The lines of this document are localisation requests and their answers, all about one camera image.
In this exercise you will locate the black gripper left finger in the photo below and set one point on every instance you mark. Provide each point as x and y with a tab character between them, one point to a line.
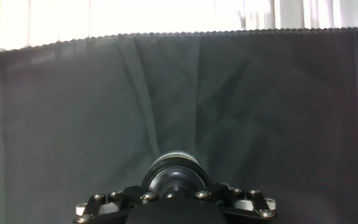
110	202

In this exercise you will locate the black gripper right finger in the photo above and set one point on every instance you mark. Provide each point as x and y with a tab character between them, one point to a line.
244	200

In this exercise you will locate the black jar lid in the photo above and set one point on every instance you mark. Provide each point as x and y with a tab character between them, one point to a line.
172	179

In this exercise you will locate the clear glass jar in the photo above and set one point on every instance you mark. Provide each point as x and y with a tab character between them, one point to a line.
176	155

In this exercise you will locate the black cloth with blue print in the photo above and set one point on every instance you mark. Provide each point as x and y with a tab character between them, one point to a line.
228	93

